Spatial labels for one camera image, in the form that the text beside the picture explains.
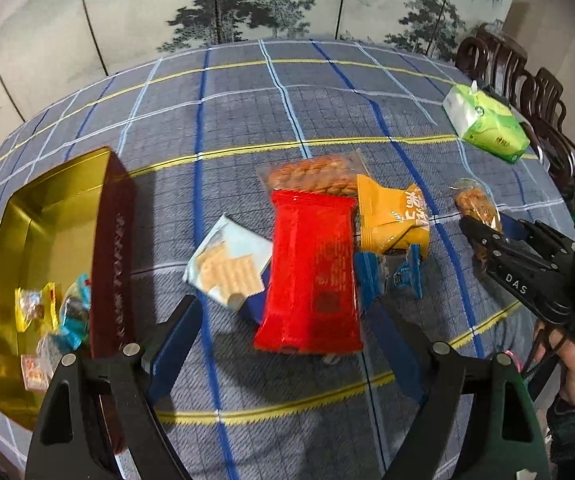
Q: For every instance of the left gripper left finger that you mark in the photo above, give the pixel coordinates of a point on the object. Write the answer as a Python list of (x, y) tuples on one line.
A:
[(71, 439)]

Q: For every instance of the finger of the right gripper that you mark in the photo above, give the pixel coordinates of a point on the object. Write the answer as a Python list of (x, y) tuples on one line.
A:
[(543, 239), (504, 255)]

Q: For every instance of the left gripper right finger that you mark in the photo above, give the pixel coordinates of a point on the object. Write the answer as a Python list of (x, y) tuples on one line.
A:
[(503, 439)]

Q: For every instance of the clear peanut bag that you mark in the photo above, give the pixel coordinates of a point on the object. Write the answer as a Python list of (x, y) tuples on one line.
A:
[(472, 200)]

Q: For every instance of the dark sesame cake packet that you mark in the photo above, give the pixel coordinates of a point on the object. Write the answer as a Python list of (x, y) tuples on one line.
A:
[(38, 367)]

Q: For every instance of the orange snack packet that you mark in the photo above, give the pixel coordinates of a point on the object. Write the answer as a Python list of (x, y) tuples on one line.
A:
[(392, 219)]

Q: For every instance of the dark blue candy packet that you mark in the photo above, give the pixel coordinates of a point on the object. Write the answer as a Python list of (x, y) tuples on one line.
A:
[(379, 275)]

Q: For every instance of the yellow candy packet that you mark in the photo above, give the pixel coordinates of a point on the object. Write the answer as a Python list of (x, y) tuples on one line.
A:
[(37, 305)]

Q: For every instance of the clear almond bag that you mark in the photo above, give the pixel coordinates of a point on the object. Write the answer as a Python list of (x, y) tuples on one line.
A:
[(331, 174)]

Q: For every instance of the red snack packet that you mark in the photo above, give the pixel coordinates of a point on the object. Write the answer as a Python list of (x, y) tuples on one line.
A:
[(311, 305)]

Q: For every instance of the white blue cracker packet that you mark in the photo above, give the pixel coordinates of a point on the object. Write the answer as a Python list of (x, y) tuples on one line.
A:
[(232, 266)]

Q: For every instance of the light blue candy packet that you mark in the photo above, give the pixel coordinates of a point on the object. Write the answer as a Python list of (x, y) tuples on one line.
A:
[(74, 313)]

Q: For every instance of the person's right hand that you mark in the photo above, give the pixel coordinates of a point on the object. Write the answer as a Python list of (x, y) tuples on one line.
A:
[(557, 340)]

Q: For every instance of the green tissue pack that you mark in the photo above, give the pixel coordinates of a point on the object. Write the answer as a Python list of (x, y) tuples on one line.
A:
[(484, 122)]

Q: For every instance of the dark wooden chair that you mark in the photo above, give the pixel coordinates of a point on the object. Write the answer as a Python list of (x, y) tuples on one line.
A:
[(494, 59), (540, 102)]

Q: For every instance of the red gold toffee tin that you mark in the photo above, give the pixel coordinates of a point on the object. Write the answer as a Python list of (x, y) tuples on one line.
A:
[(74, 221)]

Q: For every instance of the blue plaid tablecloth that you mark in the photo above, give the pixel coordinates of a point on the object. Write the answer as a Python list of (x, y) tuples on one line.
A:
[(194, 129)]

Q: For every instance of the painted folding screen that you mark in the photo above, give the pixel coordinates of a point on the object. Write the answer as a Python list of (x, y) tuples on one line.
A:
[(49, 48)]

